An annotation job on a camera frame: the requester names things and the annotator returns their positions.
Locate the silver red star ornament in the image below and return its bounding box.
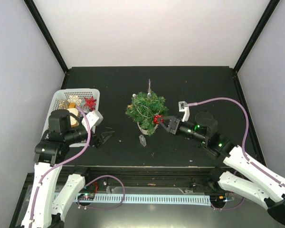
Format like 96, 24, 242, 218
147, 79, 152, 97

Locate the light blue cable duct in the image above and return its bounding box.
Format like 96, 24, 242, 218
54, 191, 211, 207

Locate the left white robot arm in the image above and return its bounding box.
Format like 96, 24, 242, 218
20, 107, 103, 228

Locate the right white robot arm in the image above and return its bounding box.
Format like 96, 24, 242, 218
156, 112, 285, 226

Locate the white snowflake ornament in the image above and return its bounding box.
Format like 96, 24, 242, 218
67, 95, 82, 106

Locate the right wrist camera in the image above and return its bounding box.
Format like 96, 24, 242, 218
178, 101, 190, 122

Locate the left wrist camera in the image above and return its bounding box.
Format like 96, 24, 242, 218
81, 110, 103, 130

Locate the small green christmas tree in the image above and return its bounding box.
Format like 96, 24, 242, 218
125, 91, 169, 136

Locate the white bulb light string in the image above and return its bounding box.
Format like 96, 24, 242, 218
129, 94, 164, 147

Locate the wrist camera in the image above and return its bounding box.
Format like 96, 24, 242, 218
178, 101, 190, 122
81, 110, 103, 130

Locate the white plastic basket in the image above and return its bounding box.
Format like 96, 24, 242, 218
42, 88, 100, 139

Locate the white round wooden ornament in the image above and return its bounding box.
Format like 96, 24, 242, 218
67, 108, 79, 127

